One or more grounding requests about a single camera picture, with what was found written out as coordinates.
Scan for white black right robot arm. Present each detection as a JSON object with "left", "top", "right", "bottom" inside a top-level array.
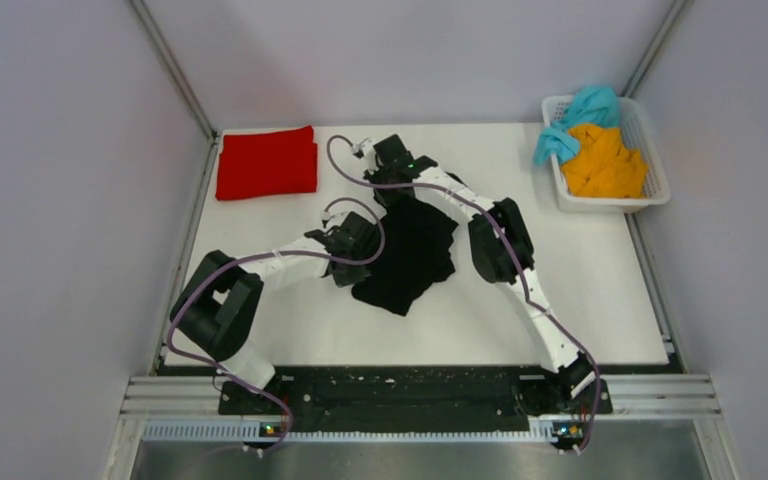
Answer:
[{"left": 351, "top": 135, "right": 601, "bottom": 412}]

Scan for white plastic laundry basket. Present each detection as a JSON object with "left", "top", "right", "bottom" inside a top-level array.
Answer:
[{"left": 542, "top": 95, "right": 671, "bottom": 213}]

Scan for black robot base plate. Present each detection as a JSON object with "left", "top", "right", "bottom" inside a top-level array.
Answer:
[{"left": 218, "top": 366, "right": 613, "bottom": 433}]

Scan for black t shirt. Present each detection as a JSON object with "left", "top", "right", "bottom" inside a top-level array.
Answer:
[{"left": 351, "top": 196, "right": 458, "bottom": 316}]

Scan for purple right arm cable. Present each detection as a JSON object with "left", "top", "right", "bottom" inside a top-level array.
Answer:
[{"left": 326, "top": 135, "right": 603, "bottom": 455}]

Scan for light blue t shirt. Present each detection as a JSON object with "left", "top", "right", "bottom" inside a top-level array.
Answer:
[{"left": 533, "top": 86, "right": 620, "bottom": 165}]

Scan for red folded t shirt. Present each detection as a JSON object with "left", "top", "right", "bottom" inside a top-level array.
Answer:
[{"left": 215, "top": 126, "right": 318, "bottom": 201}]

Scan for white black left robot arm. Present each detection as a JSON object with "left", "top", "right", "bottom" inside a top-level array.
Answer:
[{"left": 169, "top": 212, "right": 386, "bottom": 414}]

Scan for orange t shirt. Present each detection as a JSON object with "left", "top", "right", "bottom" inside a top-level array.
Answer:
[{"left": 560, "top": 123, "right": 649, "bottom": 199}]

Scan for aluminium frame rail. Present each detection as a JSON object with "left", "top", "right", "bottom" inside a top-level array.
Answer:
[{"left": 105, "top": 366, "right": 742, "bottom": 479}]

